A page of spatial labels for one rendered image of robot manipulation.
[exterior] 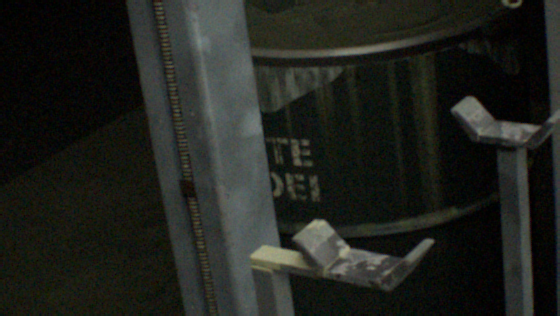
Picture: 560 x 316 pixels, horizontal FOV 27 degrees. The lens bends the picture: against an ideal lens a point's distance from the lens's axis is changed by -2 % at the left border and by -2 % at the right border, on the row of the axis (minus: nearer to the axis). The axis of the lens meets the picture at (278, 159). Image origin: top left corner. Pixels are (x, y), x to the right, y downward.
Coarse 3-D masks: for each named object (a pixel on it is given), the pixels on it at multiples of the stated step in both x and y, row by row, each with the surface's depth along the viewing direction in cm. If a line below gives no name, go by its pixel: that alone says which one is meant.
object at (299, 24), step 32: (256, 0) 207; (288, 0) 205; (320, 0) 202; (352, 0) 198; (384, 0) 197; (416, 0) 195; (448, 0) 192; (480, 0) 191; (256, 32) 190; (288, 32) 188; (320, 32) 186; (352, 32) 184; (384, 32) 182; (416, 32) 180
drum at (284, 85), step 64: (512, 0) 181; (256, 64) 176; (320, 64) 172; (384, 64) 171; (448, 64) 174; (512, 64) 183; (320, 128) 176; (384, 128) 175; (448, 128) 177; (320, 192) 181; (384, 192) 179; (448, 192) 181; (448, 256) 185
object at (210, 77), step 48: (144, 0) 79; (192, 0) 77; (240, 0) 81; (144, 48) 80; (192, 48) 78; (240, 48) 82; (144, 96) 82; (192, 96) 80; (240, 96) 82; (192, 144) 81; (240, 144) 83; (192, 192) 84; (240, 192) 84; (192, 240) 86; (240, 240) 84; (192, 288) 88; (240, 288) 85
